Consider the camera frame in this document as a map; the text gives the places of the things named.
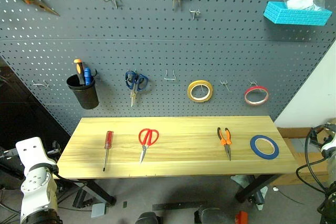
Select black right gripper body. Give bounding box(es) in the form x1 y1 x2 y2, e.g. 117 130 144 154
308 125 333 148

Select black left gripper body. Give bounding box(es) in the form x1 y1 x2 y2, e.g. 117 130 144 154
46 141 62 157

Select grey metal pegboard wall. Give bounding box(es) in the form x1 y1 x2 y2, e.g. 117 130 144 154
0 0 336 136

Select brown cardboard box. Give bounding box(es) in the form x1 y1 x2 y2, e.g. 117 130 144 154
269 126 332 186

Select black glossy panel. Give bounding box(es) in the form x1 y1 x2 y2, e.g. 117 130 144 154
0 55 72 158

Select black metal table leg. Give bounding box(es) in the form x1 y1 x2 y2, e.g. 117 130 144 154
234 174 283 204
75 178 117 206

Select blue tape roll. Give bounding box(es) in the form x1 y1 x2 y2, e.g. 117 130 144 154
249 134 280 160

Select black plastic cup holder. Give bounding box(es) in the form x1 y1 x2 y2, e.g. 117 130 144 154
66 72 100 110

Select red tape roll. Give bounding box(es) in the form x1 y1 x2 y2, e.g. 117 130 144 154
244 85 269 107

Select orange red small object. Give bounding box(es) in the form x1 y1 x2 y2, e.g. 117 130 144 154
234 211 249 224

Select dark rounded shape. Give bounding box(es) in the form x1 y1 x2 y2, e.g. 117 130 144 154
136 211 161 224
194 206 232 224

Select cyan plastic basket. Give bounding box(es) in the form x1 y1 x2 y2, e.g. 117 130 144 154
263 1 333 27

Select yellow tape roll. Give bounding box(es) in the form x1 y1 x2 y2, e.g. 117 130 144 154
187 79 214 103

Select black flat metal bar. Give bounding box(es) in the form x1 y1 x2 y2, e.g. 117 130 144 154
152 201 208 212

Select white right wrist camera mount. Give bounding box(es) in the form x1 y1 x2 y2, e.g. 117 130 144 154
320 140 336 158

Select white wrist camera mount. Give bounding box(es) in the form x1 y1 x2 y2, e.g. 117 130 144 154
320 140 336 158
15 136 51 167

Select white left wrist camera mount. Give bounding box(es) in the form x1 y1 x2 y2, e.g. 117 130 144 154
15 136 51 167

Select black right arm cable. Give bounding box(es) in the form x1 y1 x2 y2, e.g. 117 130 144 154
296 128 329 194

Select red handled screwdriver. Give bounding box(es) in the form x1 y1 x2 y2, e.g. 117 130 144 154
102 130 114 173

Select blue handled screwdriver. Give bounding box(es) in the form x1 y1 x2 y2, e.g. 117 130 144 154
83 67 93 86

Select orange black handled screwdriver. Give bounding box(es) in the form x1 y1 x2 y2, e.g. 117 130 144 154
73 59 86 86

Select orange handled needle-nose pliers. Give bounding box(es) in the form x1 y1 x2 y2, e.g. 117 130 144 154
216 126 233 162

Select red handled scissors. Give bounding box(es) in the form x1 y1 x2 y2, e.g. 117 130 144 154
138 128 160 164

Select blue handled scissors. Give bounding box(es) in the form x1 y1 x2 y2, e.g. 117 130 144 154
124 70 150 108

